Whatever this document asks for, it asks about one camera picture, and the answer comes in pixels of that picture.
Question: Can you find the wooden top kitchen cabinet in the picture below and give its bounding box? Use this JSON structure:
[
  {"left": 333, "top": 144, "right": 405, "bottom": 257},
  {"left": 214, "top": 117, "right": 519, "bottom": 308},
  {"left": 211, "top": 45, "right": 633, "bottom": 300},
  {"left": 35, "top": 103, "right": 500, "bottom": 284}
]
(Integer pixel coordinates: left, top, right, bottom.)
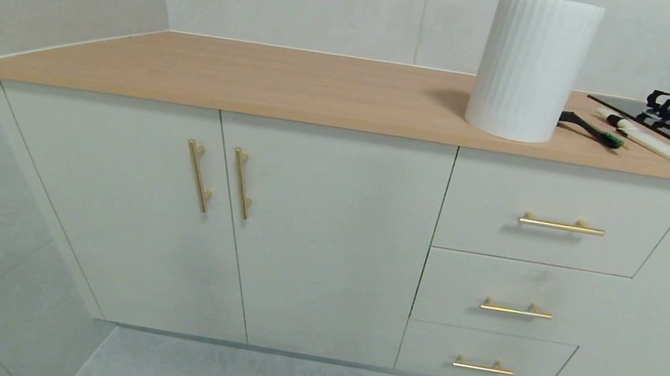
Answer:
[{"left": 0, "top": 0, "right": 670, "bottom": 376}]

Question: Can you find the medium white drawer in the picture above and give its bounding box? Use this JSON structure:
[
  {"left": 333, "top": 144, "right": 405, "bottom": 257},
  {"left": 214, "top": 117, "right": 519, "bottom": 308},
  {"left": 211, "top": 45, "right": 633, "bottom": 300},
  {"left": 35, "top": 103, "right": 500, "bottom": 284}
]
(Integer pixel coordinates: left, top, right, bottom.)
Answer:
[{"left": 409, "top": 243, "right": 634, "bottom": 355}]

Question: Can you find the large white drawer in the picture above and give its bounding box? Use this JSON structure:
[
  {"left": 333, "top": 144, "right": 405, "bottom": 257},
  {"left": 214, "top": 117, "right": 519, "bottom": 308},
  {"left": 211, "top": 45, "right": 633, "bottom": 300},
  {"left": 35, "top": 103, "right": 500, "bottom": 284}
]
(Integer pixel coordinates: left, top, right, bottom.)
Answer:
[{"left": 432, "top": 142, "right": 670, "bottom": 287}]

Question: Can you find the small white drawer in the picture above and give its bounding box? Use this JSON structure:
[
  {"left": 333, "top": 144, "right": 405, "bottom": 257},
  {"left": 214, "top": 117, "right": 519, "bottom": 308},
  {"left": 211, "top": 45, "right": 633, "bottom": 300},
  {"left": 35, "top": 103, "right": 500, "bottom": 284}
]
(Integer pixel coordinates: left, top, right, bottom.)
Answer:
[{"left": 393, "top": 316, "right": 579, "bottom": 376}]

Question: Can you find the white ribbed utensil holder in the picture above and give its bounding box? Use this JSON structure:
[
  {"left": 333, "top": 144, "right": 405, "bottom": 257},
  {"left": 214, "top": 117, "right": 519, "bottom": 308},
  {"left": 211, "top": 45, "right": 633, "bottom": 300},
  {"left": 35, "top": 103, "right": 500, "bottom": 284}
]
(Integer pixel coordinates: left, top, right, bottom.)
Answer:
[{"left": 461, "top": 0, "right": 607, "bottom": 153}]

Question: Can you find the black green handled utensil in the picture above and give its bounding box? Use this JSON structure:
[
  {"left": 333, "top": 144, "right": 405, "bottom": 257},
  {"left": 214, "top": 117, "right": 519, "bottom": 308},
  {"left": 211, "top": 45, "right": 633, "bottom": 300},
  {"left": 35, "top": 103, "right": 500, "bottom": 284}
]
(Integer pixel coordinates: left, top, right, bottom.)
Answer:
[{"left": 555, "top": 109, "right": 628, "bottom": 152}]

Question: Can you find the cream handled knife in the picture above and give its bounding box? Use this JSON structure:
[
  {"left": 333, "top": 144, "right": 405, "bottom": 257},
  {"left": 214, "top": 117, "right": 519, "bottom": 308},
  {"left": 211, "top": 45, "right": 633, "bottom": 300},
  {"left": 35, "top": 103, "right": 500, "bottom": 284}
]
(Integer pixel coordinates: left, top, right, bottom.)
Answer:
[{"left": 589, "top": 107, "right": 670, "bottom": 167}]

